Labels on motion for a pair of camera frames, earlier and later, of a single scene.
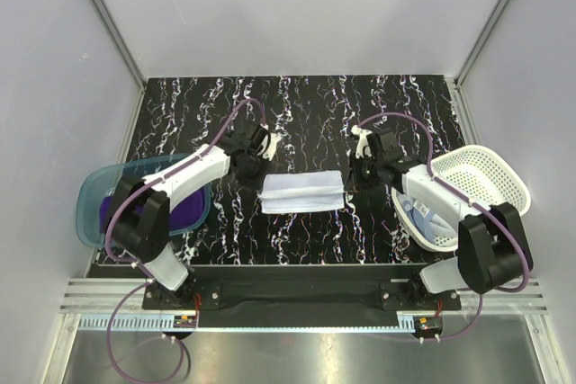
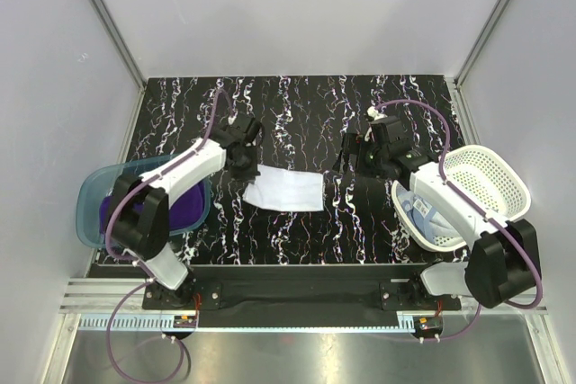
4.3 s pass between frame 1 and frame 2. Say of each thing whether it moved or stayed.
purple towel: stayed
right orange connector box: stayed
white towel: moved
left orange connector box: stayed
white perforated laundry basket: stayed
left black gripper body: moved
